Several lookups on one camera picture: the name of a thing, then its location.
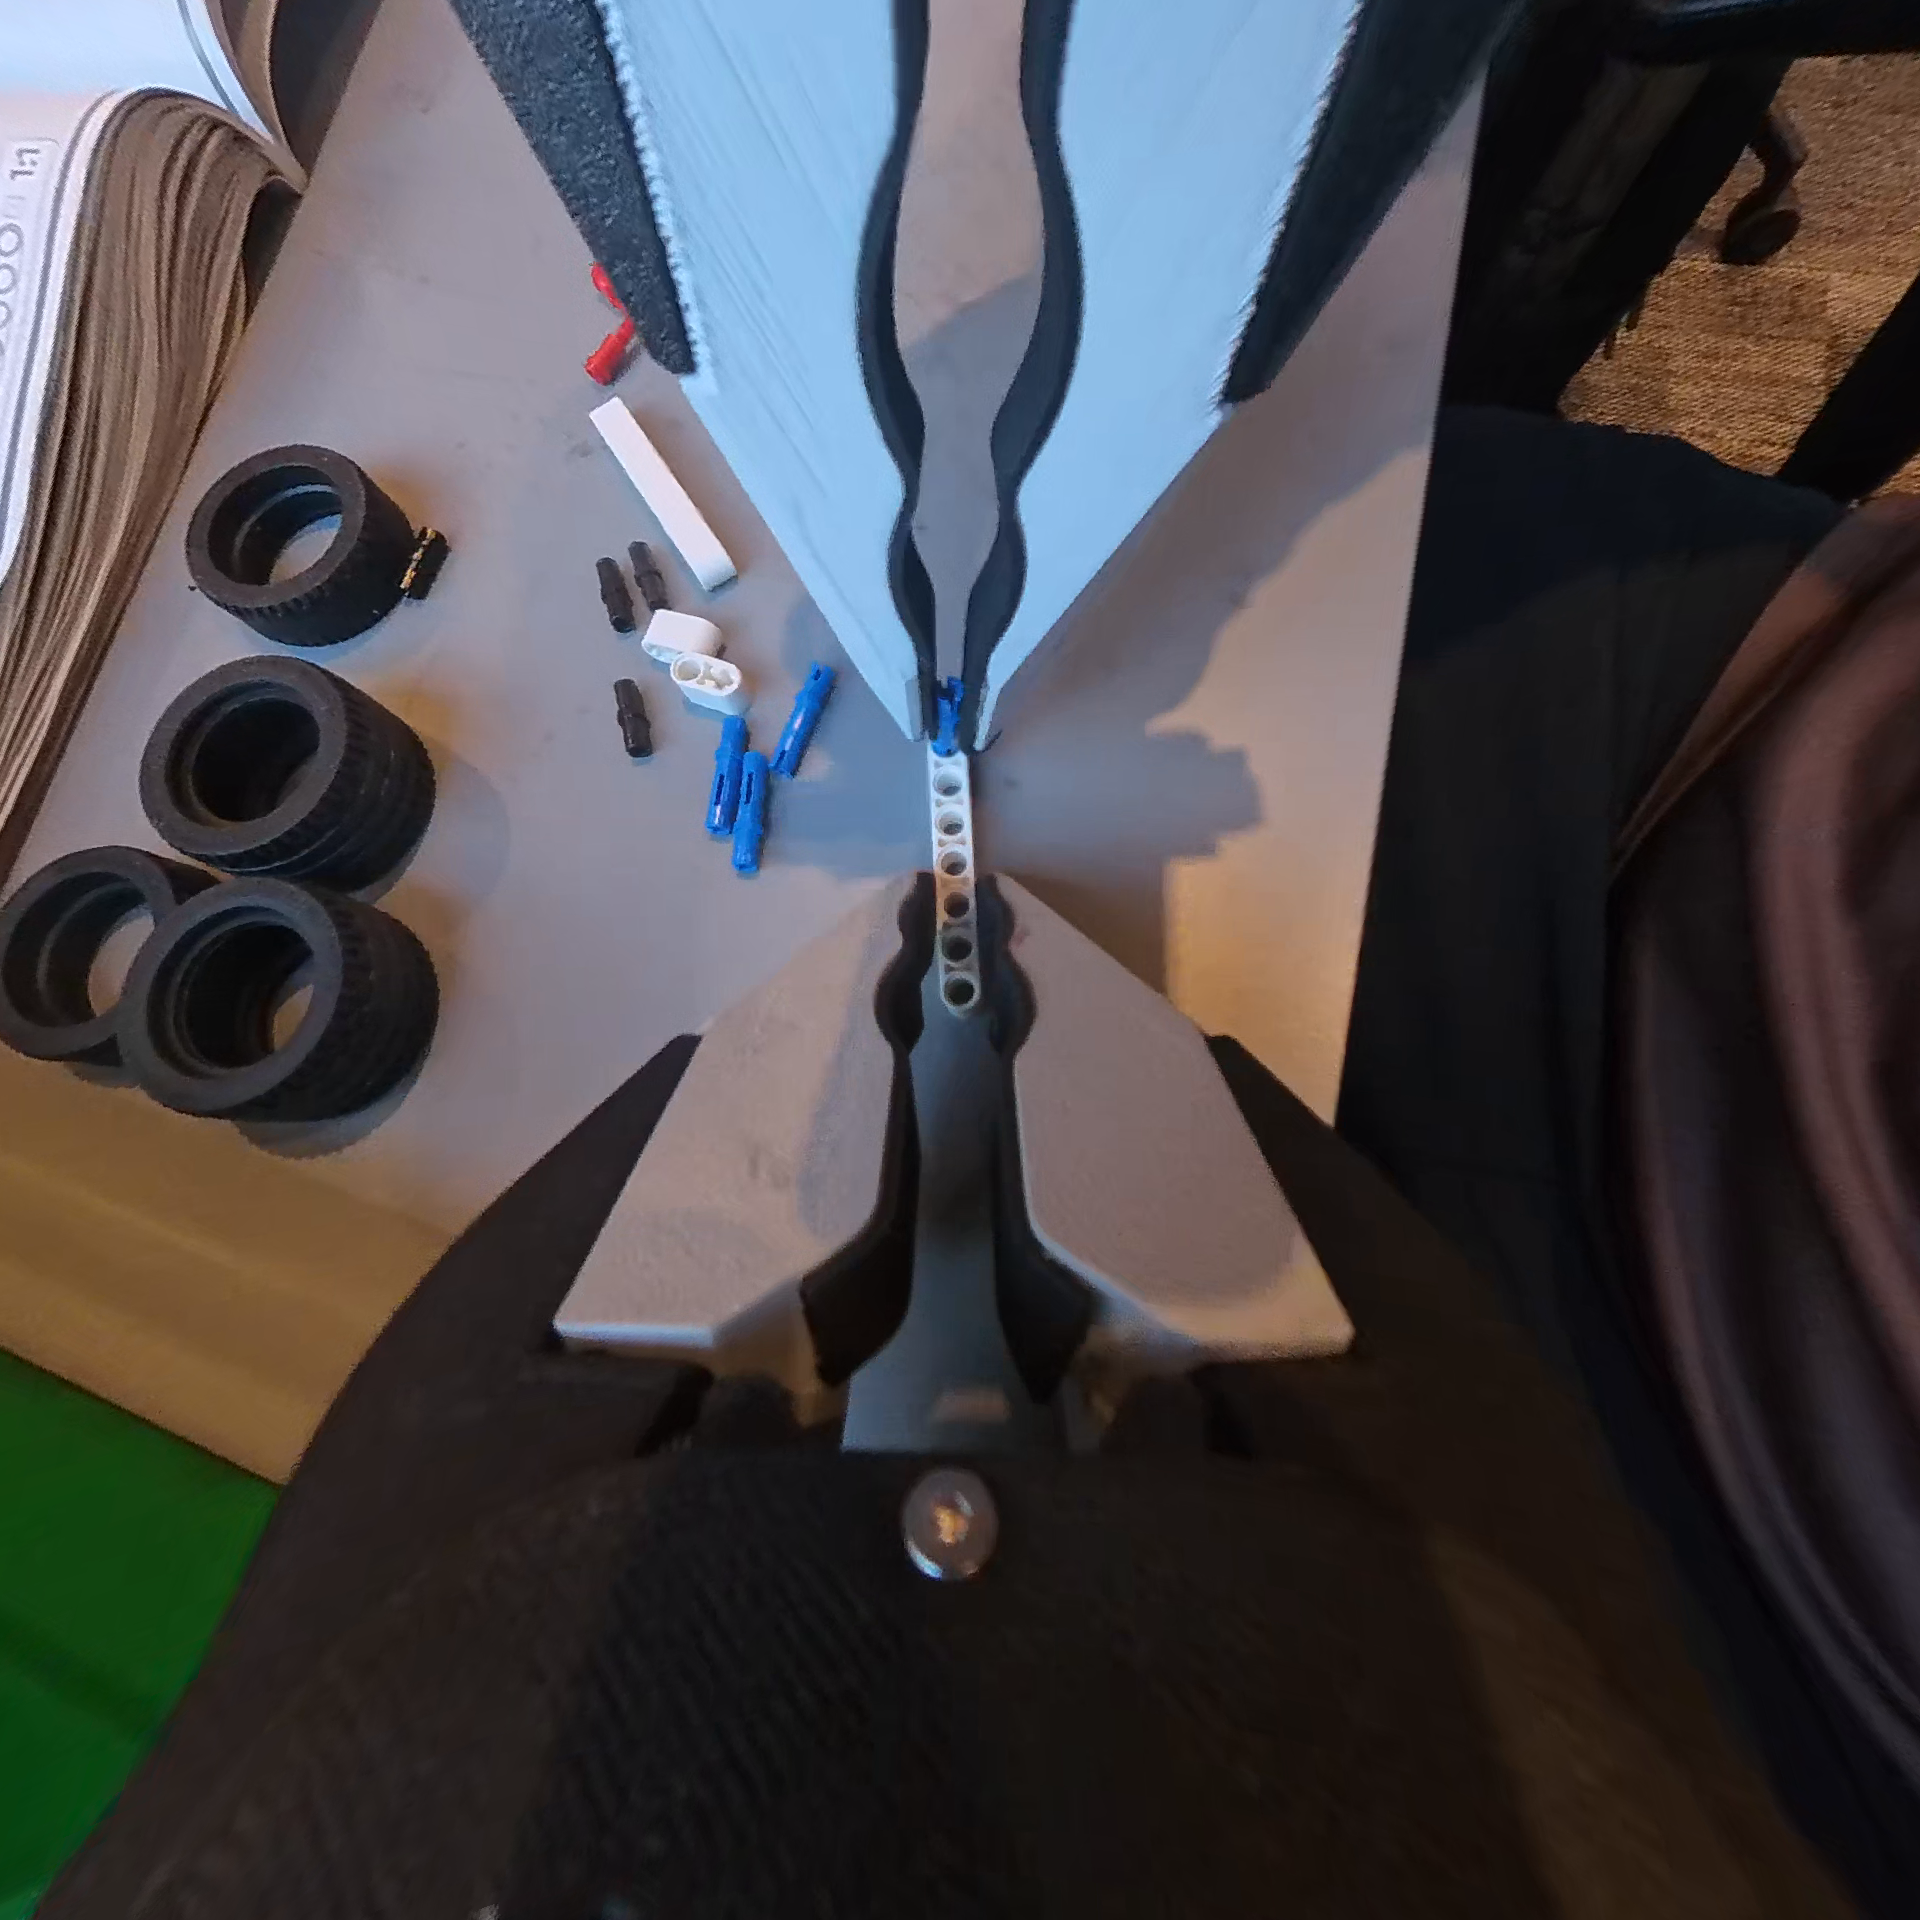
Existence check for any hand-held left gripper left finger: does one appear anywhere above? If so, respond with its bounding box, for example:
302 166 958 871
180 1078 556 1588
556 873 924 1390

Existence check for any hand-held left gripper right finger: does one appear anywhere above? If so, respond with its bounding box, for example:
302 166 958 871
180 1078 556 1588
983 873 1359 1414

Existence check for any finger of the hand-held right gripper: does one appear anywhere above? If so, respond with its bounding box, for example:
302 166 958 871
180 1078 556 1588
598 0 946 744
960 0 1365 747

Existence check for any thin white toy beam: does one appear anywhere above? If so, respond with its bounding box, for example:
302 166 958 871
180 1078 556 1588
587 397 740 590

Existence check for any white toy beam with holes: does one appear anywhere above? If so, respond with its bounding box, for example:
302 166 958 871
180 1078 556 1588
920 743 991 1014

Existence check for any toy car instruction booklet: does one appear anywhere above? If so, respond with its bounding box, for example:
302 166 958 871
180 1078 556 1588
0 0 378 841

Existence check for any black toy tire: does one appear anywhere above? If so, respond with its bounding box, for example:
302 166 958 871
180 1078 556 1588
0 848 212 1067
187 448 419 648
118 877 442 1120
140 655 437 903

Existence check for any green plastic bin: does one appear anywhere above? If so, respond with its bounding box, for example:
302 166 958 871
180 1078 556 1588
0 1350 287 1920

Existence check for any person's dark clothing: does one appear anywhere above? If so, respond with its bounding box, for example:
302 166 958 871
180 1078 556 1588
1335 405 1920 1920

